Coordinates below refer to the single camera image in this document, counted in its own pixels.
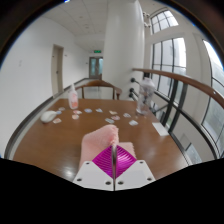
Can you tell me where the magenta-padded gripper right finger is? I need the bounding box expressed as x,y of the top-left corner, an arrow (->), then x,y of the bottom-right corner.
114,145 -> 157,192

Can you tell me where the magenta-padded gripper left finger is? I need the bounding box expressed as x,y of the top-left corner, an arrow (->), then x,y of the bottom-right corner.
72,145 -> 116,192

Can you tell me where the pink towel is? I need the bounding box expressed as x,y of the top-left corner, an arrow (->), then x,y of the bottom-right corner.
78,124 -> 138,170

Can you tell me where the white paper sheet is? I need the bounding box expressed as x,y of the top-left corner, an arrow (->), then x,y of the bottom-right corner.
151,121 -> 171,137

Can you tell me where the white computer mouse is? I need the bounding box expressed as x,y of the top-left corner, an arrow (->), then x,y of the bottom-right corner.
39,110 -> 58,124

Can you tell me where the clear plastic shaker bottle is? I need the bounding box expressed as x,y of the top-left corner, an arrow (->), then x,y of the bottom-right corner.
135,77 -> 157,117

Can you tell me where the wooden chair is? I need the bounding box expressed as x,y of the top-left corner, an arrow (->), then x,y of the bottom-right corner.
74,79 -> 123,101

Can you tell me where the wide black-framed window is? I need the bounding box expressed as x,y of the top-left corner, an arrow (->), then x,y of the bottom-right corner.
200,39 -> 224,158

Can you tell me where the wooden handrail black railing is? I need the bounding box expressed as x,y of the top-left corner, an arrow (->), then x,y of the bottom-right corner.
129,67 -> 224,162

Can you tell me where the glazed double door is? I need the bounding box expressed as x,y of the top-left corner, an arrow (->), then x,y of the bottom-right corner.
88,56 -> 105,80

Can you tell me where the white single door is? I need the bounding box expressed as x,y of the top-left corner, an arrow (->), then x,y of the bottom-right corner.
50,43 -> 65,98

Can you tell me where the tall black-framed window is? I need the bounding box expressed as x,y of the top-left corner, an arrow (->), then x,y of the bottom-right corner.
151,36 -> 188,98

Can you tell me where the arched window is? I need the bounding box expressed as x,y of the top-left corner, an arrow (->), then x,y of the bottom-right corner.
148,9 -> 180,35

